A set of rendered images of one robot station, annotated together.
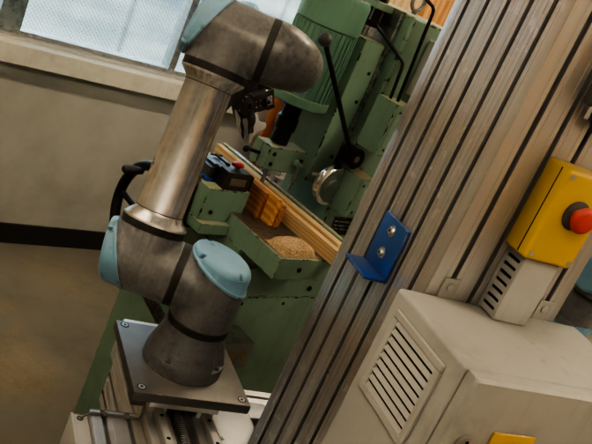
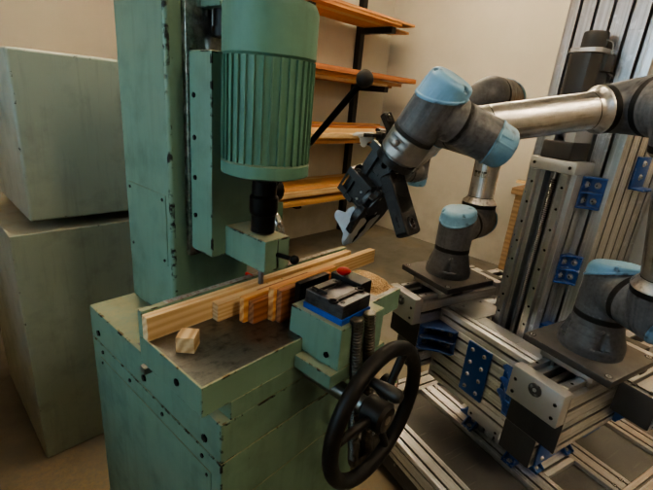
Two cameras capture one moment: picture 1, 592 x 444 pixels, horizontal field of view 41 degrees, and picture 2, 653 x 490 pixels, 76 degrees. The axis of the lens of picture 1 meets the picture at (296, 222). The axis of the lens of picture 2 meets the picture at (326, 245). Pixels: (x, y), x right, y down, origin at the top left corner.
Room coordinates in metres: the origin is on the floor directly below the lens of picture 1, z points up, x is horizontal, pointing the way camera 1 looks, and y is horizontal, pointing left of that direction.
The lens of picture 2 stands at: (2.06, 0.99, 1.35)
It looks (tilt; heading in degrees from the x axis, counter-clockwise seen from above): 19 degrees down; 267
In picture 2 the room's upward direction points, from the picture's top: 5 degrees clockwise
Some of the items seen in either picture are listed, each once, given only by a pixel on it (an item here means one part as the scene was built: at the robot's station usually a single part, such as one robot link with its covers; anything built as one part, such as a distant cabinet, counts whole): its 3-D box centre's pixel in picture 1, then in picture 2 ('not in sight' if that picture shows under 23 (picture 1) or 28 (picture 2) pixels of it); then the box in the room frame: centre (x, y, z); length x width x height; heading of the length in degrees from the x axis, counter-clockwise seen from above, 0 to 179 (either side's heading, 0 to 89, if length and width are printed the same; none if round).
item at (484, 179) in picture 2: not in sight; (487, 162); (1.45, -0.44, 1.19); 0.15 x 0.12 x 0.55; 43
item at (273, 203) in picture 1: (254, 194); (304, 291); (2.05, 0.13, 0.94); 0.20 x 0.02 x 0.08; 47
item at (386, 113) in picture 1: (388, 127); not in sight; (2.20, -0.12, 1.22); 0.09 x 0.08 x 0.15; 137
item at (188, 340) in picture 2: not in sight; (188, 340); (2.25, 0.32, 0.92); 0.03 x 0.03 x 0.03; 89
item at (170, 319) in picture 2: (271, 197); (268, 285); (2.13, 0.09, 0.92); 0.60 x 0.02 x 0.05; 47
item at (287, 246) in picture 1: (293, 243); (366, 278); (1.89, -0.02, 0.91); 0.12 x 0.09 x 0.03; 137
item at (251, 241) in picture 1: (229, 210); (305, 327); (2.04, 0.18, 0.87); 0.61 x 0.30 x 0.06; 47
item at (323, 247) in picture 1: (290, 218); (308, 277); (2.04, 0.02, 0.92); 0.55 x 0.02 x 0.04; 47
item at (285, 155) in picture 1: (277, 158); (257, 248); (2.16, 0.12, 1.03); 0.14 x 0.07 x 0.09; 137
